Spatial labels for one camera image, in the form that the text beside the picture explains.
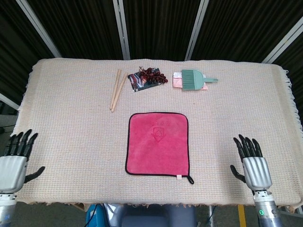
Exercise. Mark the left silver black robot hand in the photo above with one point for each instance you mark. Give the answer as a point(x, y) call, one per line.
point(11, 170)

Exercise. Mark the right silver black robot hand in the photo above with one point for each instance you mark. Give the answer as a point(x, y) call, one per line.
point(256, 172)

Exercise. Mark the pink cloth with black trim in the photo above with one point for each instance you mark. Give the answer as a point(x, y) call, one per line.
point(156, 146)

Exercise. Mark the metal table leg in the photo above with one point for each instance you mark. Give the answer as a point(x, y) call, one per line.
point(210, 216)

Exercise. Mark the beige woven tablecloth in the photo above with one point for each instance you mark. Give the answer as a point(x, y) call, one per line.
point(71, 142)

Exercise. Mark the bright blue plastic object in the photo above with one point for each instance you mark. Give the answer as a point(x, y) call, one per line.
point(92, 217)

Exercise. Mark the blue-grey robot torso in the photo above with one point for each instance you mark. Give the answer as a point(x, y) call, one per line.
point(156, 217)

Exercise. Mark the green hand brush with dustpan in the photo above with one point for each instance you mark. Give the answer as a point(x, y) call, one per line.
point(193, 80)

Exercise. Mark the wooden drumstick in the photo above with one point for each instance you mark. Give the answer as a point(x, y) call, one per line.
point(119, 92)
point(115, 89)

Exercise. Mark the dark red grape bunch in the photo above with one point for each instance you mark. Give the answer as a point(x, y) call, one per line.
point(151, 74)

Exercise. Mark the small dark printed book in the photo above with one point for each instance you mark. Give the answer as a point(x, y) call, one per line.
point(136, 81)

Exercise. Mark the grey metal partition post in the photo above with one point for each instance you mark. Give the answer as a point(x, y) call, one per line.
point(121, 28)
point(197, 28)
point(284, 46)
point(37, 26)
point(9, 101)

